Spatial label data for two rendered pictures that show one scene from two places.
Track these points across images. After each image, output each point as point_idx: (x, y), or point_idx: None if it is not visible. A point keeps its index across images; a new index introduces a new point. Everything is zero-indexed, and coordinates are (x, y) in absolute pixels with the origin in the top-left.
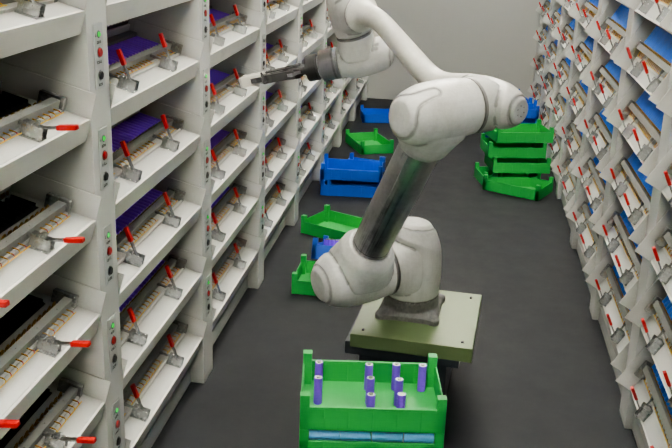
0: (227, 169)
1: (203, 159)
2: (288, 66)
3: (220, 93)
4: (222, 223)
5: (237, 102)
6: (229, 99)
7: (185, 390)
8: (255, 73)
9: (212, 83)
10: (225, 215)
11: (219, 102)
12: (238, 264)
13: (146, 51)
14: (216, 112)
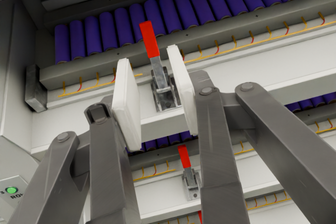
0: (252, 176)
1: (5, 203)
2: (201, 208)
3: (326, 17)
4: (265, 212)
5: (324, 68)
6: (315, 49)
7: None
8: (174, 69)
9: (144, 24)
10: (291, 201)
11: (250, 56)
12: None
13: None
14: (154, 99)
